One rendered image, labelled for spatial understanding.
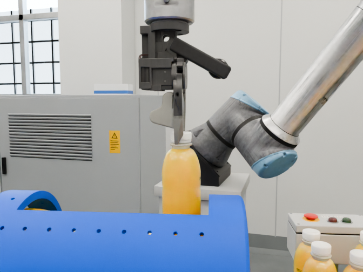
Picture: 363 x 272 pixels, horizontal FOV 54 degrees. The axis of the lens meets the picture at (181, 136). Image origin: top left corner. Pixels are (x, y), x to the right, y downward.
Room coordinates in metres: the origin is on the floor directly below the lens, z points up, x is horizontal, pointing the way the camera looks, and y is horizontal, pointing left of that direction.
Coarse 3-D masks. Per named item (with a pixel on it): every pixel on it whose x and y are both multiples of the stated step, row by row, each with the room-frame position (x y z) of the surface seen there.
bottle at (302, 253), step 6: (300, 246) 0.79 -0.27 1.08; (306, 246) 0.78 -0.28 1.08; (300, 252) 0.78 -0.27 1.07; (306, 252) 0.77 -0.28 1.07; (294, 258) 0.79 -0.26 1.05; (300, 258) 0.77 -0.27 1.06; (306, 258) 0.76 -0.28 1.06; (294, 264) 0.79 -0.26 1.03; (300, 264) 0.77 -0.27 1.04; (294, 270) 0.78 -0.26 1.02; (300, 270) 0.77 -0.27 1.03
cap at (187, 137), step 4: (172, 132) 0.65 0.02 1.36; (184, 132) 0.65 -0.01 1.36; (188, 132) 0.64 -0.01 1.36; (172, 136) 0.64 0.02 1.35; (184, 136) 0.63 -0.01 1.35; (188, 136) 0.64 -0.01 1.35; (172, 140) 0.64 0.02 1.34; (180, 140) 0.63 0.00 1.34; (184, 140) 0.64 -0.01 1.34; (188, 140) 0.64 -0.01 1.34
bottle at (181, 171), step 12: (180, 144) 0.63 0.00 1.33; (168, 156) 0.64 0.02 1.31; (180, 156) 0.62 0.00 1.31; (192, 156) 0.63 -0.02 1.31; (168, 168) 0.63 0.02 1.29; (180, 168) 0.62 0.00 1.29; (192, 168) 0.62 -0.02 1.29; (168, 180) 0.62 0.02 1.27; (180, 180) 0.62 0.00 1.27; (192, 180) 0.62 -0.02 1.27; (168, 192) 0.63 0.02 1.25; (180, 192) 0.62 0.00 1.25; (192, 192) 0.62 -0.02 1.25; (168, 204) 0.63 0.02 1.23; (180, 204) 0.62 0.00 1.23; (192, 204) 0.62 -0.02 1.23
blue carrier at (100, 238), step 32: (32, 192) 0.68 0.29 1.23; (0, 224) 0.59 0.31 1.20; (32, 224) 0.58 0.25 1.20; (64, 224) 0.58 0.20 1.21; (96, 224) 0.58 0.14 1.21; (128, 224) 0.57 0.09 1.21; (160, 224) 0.57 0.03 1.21; (192, 224) 0.57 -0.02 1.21; (224, 224) 0.56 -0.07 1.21; (0, 256) 0.55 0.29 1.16; (32, 256) 0.55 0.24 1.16; (64, 256) 0.54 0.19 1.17; (96, 256) 0.54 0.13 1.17; (128, 256) 0.54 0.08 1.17; (160, 256) 0.53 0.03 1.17; (192, 256) 0.53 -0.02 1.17; (224, 256) 0.53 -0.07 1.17
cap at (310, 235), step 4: (308, 228) 0.80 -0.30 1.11; (304, 232) 0.78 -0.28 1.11; (308, 232) 0.78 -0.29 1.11; (312, 232) 0.78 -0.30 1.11; (316, 232) 0.78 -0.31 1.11; (304, 236) 0.78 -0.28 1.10; (308, 236) 0.77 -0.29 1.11; (312, 236) 0.77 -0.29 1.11; (316, 236) 0.77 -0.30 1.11; (308, 240) 0.77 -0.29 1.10; (312, 240) 0.77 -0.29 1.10; (316, 240) 0.77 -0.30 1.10
